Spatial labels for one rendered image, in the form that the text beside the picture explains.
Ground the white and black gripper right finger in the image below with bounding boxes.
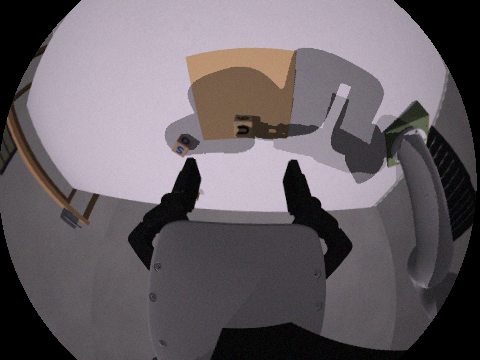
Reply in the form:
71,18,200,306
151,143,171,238
283,159,353,279

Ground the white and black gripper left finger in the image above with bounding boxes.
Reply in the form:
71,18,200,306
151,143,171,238
128,158,201,270

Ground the tan flat square mat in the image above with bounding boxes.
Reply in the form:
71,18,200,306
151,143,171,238
186,48,296,140

